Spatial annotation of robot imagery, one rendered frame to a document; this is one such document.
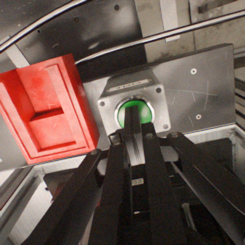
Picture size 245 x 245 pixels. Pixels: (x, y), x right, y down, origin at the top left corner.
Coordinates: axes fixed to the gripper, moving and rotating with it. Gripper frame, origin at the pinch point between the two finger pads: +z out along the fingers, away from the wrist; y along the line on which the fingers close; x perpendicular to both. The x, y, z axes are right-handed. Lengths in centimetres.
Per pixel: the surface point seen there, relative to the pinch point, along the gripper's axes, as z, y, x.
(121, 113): 3.5, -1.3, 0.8
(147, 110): 3.5, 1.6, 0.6
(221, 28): 107, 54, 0
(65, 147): 10.2, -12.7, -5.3
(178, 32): 24.8, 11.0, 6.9
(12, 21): 39, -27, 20
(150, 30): 107, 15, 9
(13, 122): 10.2, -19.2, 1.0
